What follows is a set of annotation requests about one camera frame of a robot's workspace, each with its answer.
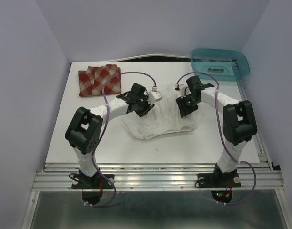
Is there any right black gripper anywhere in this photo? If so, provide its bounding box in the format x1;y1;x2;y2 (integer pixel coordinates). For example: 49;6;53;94
175;93;200;117

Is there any white cloth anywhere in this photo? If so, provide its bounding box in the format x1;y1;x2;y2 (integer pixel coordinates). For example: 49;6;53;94
121;84;205;140

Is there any red checked skirt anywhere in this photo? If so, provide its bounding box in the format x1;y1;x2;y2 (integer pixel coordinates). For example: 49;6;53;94
78;64;121;97

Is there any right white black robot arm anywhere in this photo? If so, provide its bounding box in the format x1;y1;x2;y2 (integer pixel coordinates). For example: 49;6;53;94
175;72;258;188

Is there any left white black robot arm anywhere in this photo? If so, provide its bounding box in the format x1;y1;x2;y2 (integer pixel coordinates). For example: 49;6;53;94
65;83;163;188

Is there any teal plastic basket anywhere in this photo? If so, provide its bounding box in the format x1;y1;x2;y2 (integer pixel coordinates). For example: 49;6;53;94
190;48;250;81

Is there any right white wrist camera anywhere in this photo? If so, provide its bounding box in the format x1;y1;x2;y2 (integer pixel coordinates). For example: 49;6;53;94
178;84;191;98

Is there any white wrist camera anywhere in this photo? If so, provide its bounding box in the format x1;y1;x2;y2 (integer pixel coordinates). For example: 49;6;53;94
178;84;191;98
148;91;163;105

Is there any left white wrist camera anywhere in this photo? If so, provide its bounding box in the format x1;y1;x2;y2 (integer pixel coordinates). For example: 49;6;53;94
148;91;163;105

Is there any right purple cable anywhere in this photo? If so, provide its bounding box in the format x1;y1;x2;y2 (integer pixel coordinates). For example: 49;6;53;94
174;72;257;206

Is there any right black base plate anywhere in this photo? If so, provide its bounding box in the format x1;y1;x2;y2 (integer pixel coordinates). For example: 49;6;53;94
195;173;242;190

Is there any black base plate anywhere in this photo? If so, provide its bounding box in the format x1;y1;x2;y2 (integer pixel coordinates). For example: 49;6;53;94
69;173;113;190
195;173;242;190

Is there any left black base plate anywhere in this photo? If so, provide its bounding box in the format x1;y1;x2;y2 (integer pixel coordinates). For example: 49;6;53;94
69;173;113;190

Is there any aluminium frame rail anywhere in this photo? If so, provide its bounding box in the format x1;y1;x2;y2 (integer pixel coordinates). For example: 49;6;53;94
32;163;284;192

